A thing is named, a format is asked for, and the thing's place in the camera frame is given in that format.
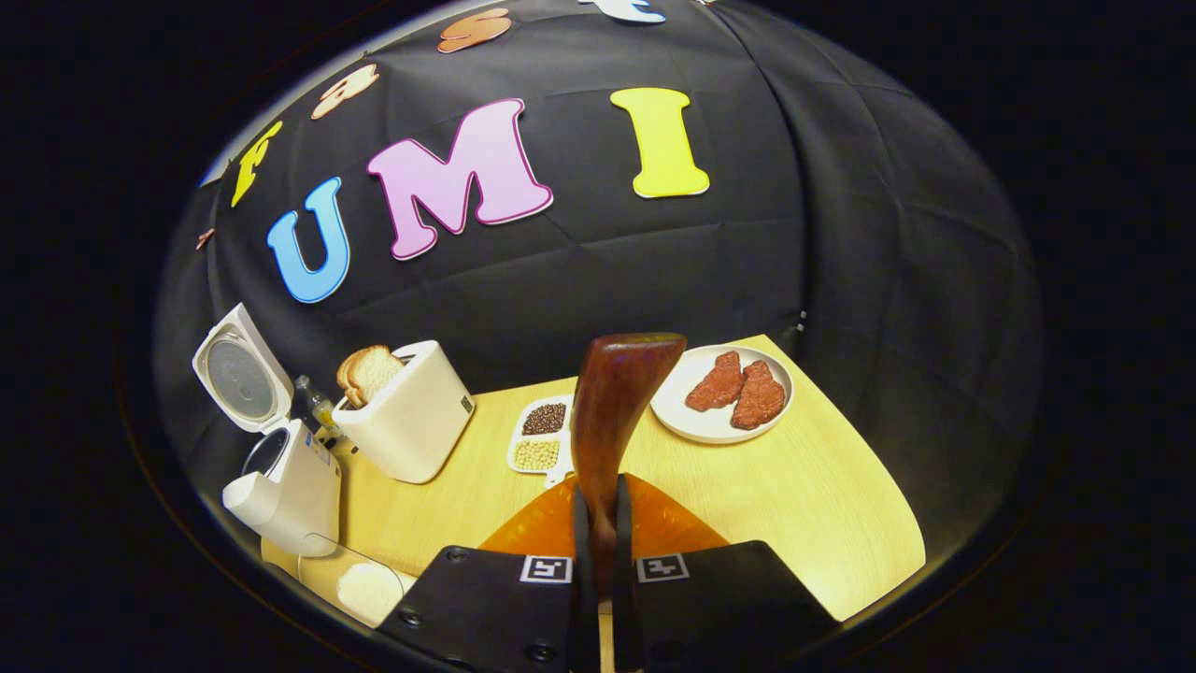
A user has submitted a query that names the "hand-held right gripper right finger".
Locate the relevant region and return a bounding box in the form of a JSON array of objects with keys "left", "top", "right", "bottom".
[{"left": 612, "top": 472, "right": 842, "bottom": 673}]

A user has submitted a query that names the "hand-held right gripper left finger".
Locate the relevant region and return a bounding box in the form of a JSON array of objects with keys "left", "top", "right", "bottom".
[{"left": 377, "top": 474, "right": 600, "bottom": 673}]

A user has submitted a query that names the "brown wooden spoon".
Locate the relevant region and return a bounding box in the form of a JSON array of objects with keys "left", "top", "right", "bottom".
[{"left": 570, "top": 332, "right": 689, "bottom": 601}]

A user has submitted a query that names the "white rice cooker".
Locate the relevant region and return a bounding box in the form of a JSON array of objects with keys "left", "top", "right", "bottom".
[{"left": 192, "top": 302, "right": 343, "bottom": 559}]

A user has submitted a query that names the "white divided bean dish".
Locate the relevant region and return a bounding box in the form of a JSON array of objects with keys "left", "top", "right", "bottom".
[{"left": 506, "top": 394, "right": 577, "bottom": 488}]

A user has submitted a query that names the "white round plate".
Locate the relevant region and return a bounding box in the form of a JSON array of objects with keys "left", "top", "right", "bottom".
[{"left": 649, "top": 345, "right": 794, "bottom": 445}]

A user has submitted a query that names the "red meat piece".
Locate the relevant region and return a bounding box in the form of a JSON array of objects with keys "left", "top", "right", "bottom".
[
  {"left": 685, "top": 351, "right": 746, "bottom": 413},
  {"left": 731, "top": 360, "right": 787, "bottom": 431}
]

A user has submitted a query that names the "white toaster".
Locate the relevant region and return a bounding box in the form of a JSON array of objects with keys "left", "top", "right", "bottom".
[{"left": 332, "top": 340, "right": 476, "bottom": 484}]

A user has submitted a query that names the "black backdrop cloth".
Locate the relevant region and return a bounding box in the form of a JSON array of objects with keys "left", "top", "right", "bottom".
[{"left": 154, "top": 0, "right": 1044, "bottom": 562}]

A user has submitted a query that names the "clear glass bottle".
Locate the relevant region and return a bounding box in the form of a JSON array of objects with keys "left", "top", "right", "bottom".
[{"left": 294, "top": 374, "right": 343, "bottom": 442}]

